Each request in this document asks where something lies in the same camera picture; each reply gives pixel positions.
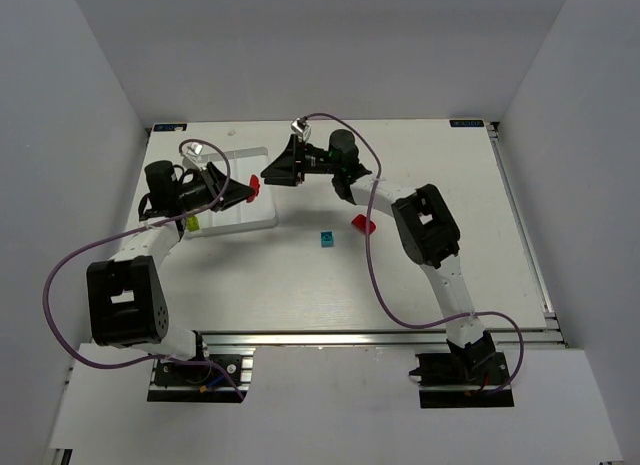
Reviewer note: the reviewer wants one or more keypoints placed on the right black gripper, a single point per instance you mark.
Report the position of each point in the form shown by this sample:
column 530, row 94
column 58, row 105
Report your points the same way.
column 300, row 159

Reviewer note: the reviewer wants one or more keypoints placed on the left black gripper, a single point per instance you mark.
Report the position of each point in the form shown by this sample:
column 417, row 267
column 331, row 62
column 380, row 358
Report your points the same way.
column 215, row 186

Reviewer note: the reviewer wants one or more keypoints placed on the red long lego brick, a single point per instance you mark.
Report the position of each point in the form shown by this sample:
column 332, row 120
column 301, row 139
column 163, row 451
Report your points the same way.
column 255, row 185

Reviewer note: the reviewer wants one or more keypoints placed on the red sloped lego brick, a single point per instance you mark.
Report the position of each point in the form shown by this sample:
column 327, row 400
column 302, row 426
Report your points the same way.
column 363, row 225

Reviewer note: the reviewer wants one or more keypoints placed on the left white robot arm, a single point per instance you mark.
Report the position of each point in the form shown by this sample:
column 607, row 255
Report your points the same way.
column 126, row 302

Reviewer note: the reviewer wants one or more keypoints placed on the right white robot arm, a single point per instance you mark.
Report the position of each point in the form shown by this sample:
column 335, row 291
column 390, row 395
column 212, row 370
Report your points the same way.
column 426, row 228

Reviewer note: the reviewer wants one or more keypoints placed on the white divided sorting tray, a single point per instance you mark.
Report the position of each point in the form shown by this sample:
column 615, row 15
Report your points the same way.
column 252, row 213

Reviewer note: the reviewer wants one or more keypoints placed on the small blue lego brick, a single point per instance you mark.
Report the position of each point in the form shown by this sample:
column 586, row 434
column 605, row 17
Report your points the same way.
column 327, row 239

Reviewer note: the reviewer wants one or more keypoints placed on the left blue corner label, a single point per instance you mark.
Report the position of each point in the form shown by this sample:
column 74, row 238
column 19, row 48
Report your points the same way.
column 169, row 127

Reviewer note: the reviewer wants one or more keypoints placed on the blue corner label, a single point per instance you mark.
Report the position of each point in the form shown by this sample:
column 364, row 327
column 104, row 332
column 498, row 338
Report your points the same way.
column 169, row 127
column 466, row 123

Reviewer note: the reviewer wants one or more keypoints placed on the right blue corner label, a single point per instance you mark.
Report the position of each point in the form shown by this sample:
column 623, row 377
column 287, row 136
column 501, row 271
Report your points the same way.
column 466, row 123

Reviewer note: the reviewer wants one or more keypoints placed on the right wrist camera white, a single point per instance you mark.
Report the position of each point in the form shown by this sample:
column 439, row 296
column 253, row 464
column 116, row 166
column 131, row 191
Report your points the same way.
column 301, row 128

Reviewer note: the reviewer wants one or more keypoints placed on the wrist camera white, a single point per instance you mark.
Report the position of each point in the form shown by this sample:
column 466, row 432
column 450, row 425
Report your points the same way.
column 301, row 128
column 193, row 155

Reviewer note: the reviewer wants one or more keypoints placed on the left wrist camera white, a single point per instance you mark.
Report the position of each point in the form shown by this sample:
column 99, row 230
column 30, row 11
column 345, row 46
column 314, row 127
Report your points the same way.
column 193, row 155

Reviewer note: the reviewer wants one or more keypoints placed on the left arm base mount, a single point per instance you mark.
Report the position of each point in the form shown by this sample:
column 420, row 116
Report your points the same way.
column 226, row 381

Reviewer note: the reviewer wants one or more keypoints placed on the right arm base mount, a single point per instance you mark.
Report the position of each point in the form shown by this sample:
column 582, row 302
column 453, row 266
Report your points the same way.
column 444, row 384

